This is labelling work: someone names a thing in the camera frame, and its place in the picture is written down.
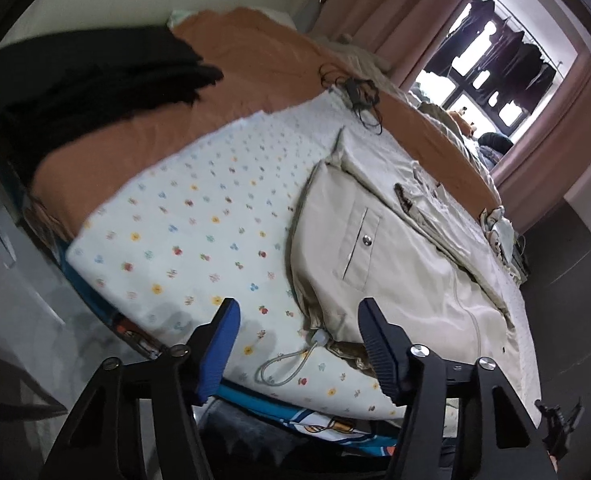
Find light green bed sheet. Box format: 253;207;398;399
166;9;196;28

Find orange plush toy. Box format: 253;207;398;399
448;109;476;136

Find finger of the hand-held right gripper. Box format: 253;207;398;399
534;397;585;431

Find beige jacket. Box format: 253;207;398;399
255;127;523;388

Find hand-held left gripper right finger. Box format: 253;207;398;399
357;297;559;480

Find black charger with cables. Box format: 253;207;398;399
318;62;386;136

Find dark bag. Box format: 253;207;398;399
478;132;513;156

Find folded black clothes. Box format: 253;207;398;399
0;25;224;181

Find blue cartoon bed sheet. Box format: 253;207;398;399
58;240;406;461

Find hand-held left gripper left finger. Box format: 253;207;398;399
38;297;241;480

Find white floral mattress pad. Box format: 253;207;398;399
68;92;543;418

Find orange blanket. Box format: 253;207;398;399
30;6;503;241

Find crumpled floral cloth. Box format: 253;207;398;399
478;205;519;261

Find row of hanging dark clothes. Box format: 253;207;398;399
438;0;559;106

